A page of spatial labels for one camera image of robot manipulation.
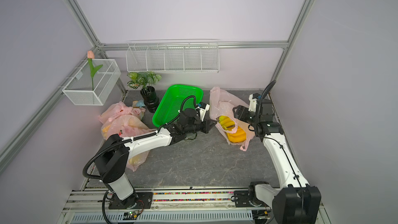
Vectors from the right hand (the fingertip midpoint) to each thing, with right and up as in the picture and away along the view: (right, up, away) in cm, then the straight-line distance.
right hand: (238, 109), depth 80 cm
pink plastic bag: (-60, -7, +2) cm, 60 cm away
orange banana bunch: (+3, -16, +11) cm, 20 cm away
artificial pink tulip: (-79, +22, +4) cm, 82 cm away
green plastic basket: (-42, +4, +31) cm, 52 cm away
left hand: (-11, -7, -1) cm, 13 cm away
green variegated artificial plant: (-54, +18, +9) cm, 58 cm away
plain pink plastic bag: (-9, +3, +3) cm, 10 cm away
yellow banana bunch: (-4, -9, +16) cm, 18 cm away
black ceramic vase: (-54, +5, +22) cm, 58 cm away
